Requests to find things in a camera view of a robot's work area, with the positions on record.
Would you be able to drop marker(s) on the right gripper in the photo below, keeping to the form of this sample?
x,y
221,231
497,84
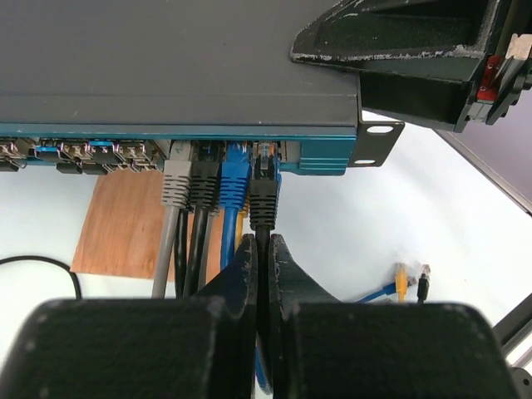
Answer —
x,y
427,62

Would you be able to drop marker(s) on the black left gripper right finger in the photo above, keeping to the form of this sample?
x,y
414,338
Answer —
x,y
289,288

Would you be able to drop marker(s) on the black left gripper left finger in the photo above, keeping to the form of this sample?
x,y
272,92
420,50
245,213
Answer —
x,y
224,328

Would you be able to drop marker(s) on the wooden base board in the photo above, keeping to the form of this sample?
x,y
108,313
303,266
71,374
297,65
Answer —
x,y
122,228

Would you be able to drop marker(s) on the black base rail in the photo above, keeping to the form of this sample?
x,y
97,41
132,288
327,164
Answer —
x,y
515,327

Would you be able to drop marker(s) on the blue-faced black network switch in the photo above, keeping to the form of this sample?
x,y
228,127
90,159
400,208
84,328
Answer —
x,y
185,70

